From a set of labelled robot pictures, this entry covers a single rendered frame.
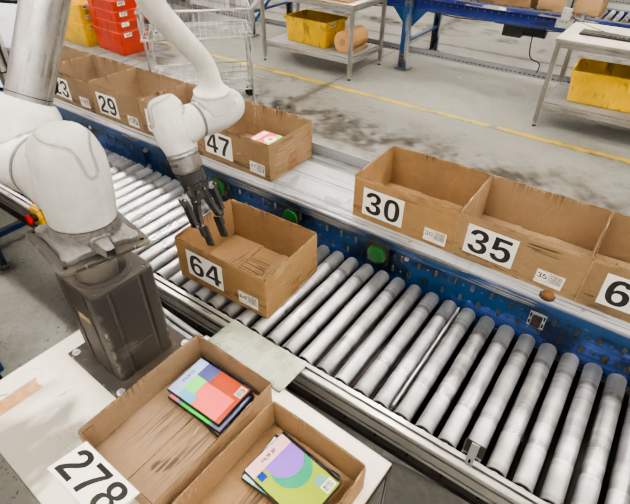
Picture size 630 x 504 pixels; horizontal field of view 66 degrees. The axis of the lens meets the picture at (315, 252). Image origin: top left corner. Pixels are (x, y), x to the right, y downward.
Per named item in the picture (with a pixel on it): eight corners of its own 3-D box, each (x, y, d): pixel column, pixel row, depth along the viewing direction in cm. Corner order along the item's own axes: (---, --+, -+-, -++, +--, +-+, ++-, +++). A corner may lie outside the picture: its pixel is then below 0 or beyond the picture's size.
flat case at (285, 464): (303, 531, 103) (303, 528, 102) (243, 473, 113) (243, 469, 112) (343, 483, 111) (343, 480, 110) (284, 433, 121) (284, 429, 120)
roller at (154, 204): (89, 244, 194) (85, 234, 190) (186, 189, 227) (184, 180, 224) (96, 248, 191) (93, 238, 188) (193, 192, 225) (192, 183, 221)
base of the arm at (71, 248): (73, 276, 105) (67, 256, 102) (33, 232, 117) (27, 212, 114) (149, 246, 116) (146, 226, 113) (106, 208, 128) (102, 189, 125)
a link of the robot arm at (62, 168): (75, 243, 105) (50, 150, 92) (23, 216, 112) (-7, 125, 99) (133, 212, 117) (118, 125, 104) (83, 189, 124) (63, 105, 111)
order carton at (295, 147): (202, 156, 214) (197, 120, 204) (246, 133, 233) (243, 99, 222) (271, 183, 197) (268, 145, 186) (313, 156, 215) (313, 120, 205)
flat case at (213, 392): (219, 428, 122) (218, 425, 121) (167, 391, 130) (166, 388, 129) (254, 391, 130) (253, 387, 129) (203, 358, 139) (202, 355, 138)
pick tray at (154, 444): (86, 453, 120) (74, 431, 113) (202, 355, 144) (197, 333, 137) (161, 527, 106) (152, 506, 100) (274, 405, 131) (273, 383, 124)
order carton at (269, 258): (180, 274, 172) (172, 236, 161) (234, 234, 191) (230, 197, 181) (268, 319, 155) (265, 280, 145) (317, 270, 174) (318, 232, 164)
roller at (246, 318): (229, 325, 158) (233, 319, 154) (320, 246, 191) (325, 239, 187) (240, 336, 157) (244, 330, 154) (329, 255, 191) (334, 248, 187)
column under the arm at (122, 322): (120, 402, 131) (85, 318, 110) (68, 355, 143) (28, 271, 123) (194, 344, 147) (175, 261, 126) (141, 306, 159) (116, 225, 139)
